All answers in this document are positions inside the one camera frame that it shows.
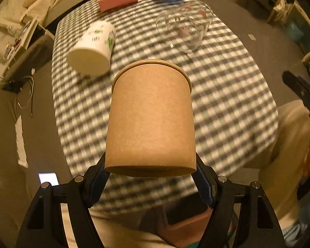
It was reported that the brown kraft paper cup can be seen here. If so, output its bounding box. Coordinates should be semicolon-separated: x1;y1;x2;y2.
105;59;197;178

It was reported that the clear printed glass cup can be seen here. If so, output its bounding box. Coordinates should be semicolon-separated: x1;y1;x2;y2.
156;1;214;53

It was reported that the white printed paper cup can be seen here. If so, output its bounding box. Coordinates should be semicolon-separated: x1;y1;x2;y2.
67;21;116;76

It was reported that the lit smartphone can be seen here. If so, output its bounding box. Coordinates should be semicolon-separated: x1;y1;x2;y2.
38;172;59;186

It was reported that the grey white checkered tablecloth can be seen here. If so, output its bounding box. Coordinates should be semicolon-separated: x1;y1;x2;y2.
51;0;280;216

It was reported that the white bedside table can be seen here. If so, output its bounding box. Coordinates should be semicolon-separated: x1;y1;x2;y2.
1;19;55;67

